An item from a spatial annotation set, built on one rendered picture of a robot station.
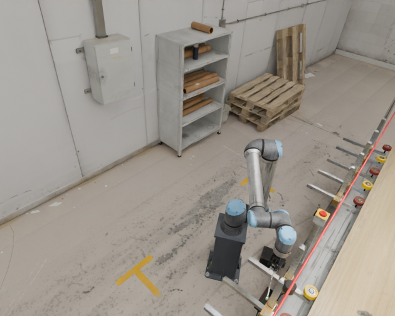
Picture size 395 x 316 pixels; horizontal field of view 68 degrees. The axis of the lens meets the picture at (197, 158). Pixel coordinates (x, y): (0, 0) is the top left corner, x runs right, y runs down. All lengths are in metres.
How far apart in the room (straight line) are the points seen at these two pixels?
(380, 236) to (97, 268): 2.38
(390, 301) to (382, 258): 0.31
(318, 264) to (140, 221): 1.83
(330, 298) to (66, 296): 2.11
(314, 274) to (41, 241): 2.54
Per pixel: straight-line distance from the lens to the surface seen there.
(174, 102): 3.74
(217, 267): 2.86
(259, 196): 1.75
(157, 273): 2.97
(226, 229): 2.47
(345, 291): 2.13
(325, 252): 2.61
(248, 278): 3.02
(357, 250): 2.36
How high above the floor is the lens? 2.57
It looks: 39 degrees down
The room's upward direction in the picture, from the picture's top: 4 degrees clockwise
